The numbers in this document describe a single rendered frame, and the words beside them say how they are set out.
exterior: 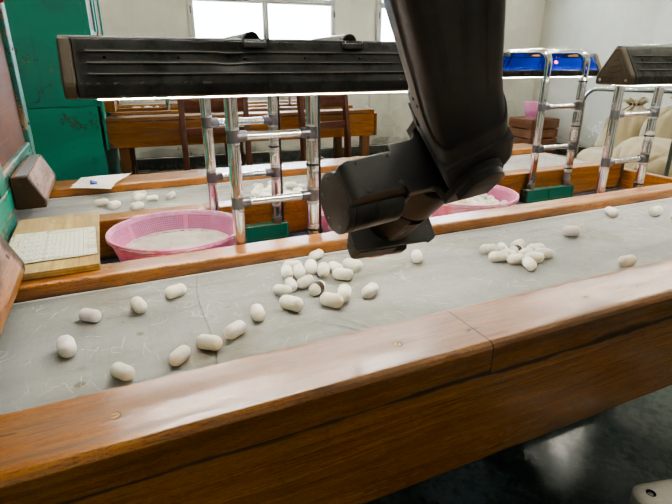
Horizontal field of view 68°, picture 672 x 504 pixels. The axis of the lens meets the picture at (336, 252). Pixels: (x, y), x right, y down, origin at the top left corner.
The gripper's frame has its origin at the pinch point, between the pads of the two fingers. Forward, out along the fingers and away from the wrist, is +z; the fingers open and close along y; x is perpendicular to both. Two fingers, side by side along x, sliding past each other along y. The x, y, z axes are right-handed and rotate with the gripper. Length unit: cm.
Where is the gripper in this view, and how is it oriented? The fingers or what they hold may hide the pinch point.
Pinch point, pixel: (359, 247)
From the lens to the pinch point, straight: 63.4
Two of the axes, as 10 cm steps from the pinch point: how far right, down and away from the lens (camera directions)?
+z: -3.1, 3.5, 8.8
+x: 2.6, 9.3, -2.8
